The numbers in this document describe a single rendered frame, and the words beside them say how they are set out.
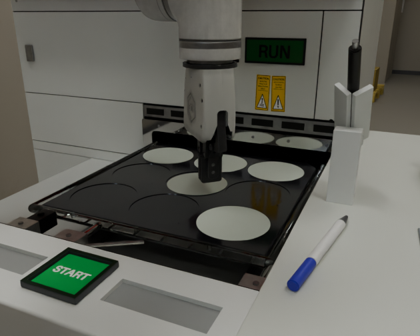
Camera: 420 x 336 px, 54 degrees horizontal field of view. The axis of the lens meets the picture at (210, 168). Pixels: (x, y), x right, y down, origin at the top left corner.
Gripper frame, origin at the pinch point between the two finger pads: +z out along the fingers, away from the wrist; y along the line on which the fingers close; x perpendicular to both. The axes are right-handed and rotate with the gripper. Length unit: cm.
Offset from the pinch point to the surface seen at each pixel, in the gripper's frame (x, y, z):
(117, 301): -17.2, 27.6, -0.7
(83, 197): -18.4, -7.0, 5.0
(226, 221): -0.3, 7.8, 5.0
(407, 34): 644, -644, 17
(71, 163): -20, -55, 16
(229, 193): 3.6, -1.0, 5.0
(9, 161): -56, -211, 63
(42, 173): -28, -62, 20
